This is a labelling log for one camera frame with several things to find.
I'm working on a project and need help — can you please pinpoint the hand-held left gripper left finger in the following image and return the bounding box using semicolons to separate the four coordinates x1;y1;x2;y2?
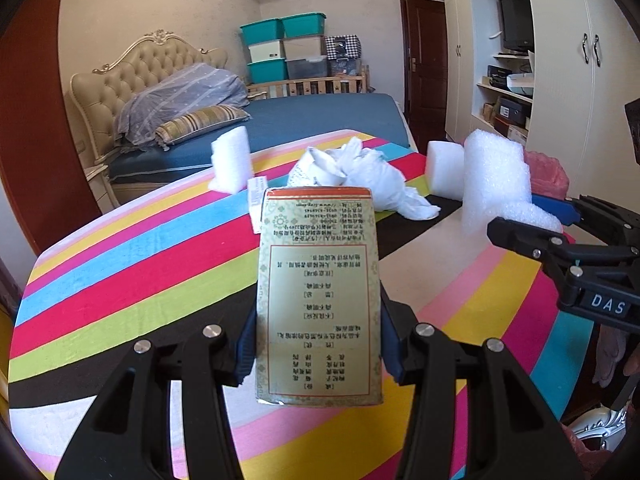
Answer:
54;305;261;480

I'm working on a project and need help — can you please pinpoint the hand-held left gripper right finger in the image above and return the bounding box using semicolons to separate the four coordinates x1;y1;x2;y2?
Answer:
380;285;586;480

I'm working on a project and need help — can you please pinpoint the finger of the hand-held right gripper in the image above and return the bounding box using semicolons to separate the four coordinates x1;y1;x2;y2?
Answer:
486;216;586;281
530;194;640;248

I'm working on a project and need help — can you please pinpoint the waste bin with pink bag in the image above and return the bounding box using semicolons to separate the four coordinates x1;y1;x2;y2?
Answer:
522;150;571;201

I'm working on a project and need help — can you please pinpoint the tall white foam block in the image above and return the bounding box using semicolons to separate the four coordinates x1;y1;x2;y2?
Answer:
461;129;565;237

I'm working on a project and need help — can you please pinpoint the beige medicine box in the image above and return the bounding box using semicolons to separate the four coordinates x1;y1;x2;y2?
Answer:
255;186;385;406

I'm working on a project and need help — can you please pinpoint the white plastic bag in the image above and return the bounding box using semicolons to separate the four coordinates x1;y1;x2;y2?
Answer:
287;136;442;221

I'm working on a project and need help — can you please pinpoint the person's right hand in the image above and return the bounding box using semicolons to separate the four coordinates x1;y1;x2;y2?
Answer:
592;322;640;391

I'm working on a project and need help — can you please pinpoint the black safe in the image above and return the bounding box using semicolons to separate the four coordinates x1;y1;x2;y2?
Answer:
495;96;532;128

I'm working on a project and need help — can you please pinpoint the colourful striped tablecloth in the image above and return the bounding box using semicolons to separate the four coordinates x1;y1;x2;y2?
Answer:
7;129;596;480

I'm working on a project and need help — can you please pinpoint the white carved chair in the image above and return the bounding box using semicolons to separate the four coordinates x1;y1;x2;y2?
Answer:
567;406;628;453

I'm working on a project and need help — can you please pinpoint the white built-in wardrobe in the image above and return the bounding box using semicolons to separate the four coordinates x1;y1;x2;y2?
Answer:
440;0;640;201

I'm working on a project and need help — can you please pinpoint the small white box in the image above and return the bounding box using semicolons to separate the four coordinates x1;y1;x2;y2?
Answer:
247;176;271;235

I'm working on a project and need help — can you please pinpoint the dark brown room door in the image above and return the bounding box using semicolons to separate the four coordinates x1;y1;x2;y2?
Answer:
400;0;448;143

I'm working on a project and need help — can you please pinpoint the black television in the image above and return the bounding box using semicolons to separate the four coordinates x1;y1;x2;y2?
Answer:
498;0;535;53

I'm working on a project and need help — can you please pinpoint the cream nightstand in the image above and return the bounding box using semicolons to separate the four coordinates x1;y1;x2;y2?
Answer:
85;162;121;216

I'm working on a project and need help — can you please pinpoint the striped pillow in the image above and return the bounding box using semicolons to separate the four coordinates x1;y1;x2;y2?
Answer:
154;105;251;150

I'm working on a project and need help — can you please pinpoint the blue bed mattress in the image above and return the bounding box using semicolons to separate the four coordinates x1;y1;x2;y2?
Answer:
107;94;413;196

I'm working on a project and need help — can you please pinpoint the dark fabric bag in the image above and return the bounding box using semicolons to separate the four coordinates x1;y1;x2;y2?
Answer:
327;57;362;77

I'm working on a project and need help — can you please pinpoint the black white checkered bag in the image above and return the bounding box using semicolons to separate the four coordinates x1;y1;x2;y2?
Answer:
325;35;362;59

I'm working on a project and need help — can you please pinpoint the grey blue pillow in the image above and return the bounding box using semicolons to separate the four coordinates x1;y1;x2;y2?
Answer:
116;62;248;148

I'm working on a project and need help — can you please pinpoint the clear plastic storage box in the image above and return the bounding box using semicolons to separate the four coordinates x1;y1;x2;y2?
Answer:
286;56;328;80

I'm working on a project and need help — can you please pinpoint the teal plastic storage box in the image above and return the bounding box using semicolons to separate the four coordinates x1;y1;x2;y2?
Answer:
280;11;328;38
246;58;289;84
240;19;286;46

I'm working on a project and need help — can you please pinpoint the grey plastic storage box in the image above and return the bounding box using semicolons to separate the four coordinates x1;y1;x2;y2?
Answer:
283;35;326;59

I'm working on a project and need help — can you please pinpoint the cream plastic storage box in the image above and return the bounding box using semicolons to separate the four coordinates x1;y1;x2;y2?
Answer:
248;40;287;63

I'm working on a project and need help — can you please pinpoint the beige tufted bed headboard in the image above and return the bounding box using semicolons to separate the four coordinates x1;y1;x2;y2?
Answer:
67;30;230;161

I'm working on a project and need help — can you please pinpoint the wooden crib rail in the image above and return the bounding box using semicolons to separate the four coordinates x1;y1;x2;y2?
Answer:
245;74;373;100

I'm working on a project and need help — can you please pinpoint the brown wooden door frame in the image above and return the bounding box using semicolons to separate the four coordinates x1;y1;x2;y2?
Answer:
0;0;101;256

